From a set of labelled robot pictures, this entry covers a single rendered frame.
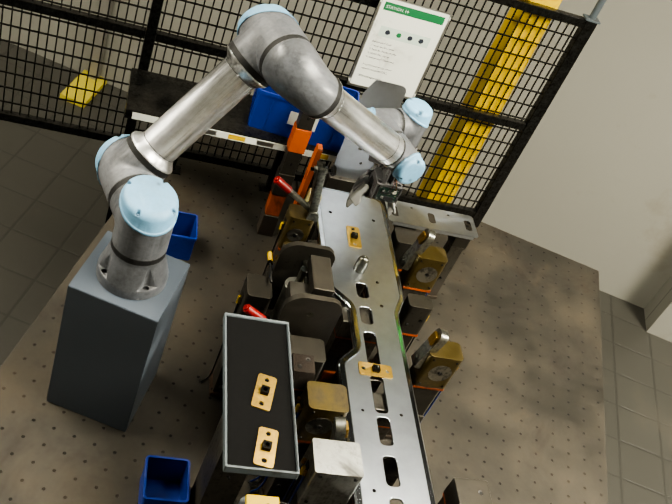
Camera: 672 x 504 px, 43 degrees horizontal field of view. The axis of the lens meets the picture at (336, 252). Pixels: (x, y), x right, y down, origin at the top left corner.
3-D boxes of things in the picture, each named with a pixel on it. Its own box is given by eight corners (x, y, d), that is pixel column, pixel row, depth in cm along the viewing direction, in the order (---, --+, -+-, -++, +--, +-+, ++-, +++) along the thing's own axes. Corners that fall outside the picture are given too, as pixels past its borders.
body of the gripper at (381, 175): (368, 200, 219) (385, 164, 211) (364, 179, 225) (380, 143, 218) (395, 206, 221) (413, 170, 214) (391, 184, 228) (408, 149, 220)
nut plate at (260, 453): (272, 469, 155) (274, 465, 155) (252, 464, 155) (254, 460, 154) (278, 432, 162) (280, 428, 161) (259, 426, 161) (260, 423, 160)
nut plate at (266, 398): (269, 412, 164) (271, 408, 164) (250, 406, 164) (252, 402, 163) (276, 379, 171) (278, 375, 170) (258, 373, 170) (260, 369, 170)
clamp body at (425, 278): (410, 346, 258) (458, 265, 236) (373, 341, 255) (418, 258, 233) (406, 330, 263) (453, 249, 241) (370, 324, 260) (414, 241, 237)
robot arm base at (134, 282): (83, 282, 180) (90, 248, 174) (113, 240, 192) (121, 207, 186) (151, 310, 181) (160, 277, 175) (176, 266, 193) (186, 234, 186)
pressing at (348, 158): (366, 182, 258) (408, 88, 237) (329, 174, 255) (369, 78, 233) (365, 181, 259) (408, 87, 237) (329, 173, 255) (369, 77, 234)
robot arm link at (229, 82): (96, 206, 176) (295, 26, 164) (78, 159, 185) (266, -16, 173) (137, 228, 186) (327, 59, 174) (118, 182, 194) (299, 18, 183)
